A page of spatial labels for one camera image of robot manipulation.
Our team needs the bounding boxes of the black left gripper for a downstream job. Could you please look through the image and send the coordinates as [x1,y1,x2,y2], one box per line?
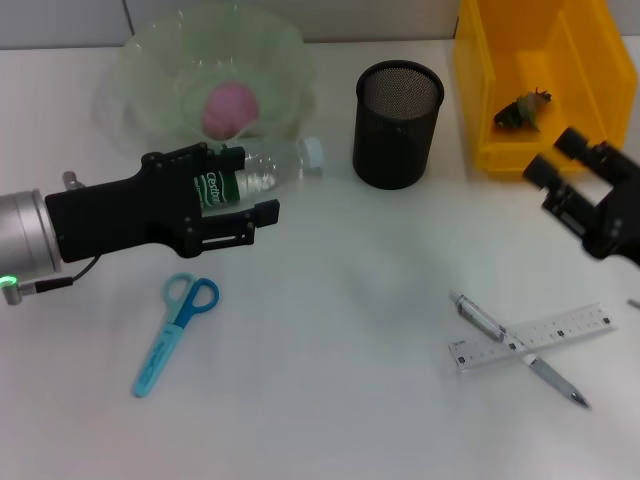
[44,142,280,265]

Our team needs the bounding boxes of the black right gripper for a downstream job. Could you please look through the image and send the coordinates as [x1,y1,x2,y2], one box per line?
[522,126,640,267]

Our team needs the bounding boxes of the clear water bottle green label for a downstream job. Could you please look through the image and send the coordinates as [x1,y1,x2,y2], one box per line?
[192,137,325,212]

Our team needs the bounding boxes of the green plastic wrapper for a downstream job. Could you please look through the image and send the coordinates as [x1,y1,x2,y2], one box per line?
[493,87,555,133]

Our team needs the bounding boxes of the pink toy peach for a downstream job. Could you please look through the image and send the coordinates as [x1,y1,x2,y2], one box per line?
[200,82,262,142]

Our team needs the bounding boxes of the translucent green fruit bowl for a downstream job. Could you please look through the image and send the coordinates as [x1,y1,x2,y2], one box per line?
[94,7,319,152]

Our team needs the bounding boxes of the black mesh pen cup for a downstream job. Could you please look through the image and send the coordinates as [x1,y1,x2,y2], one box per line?
[352,60,446,191]

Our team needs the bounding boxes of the clear plastic ruler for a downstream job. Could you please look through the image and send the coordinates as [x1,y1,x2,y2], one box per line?
[448,301,619,374]

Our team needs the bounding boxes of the blue sheathed scissors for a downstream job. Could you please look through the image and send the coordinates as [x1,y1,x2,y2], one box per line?
[132,272,221,400]

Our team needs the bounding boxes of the silver white ballpoint pen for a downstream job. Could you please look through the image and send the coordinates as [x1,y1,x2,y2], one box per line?
[448,288,592,410]

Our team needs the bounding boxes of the yellow plastic storage bin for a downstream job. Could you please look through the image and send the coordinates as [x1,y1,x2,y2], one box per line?
[452,0,640,180]

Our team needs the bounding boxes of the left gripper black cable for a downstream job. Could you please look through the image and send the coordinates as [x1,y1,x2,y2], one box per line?
[0,256,99,307]

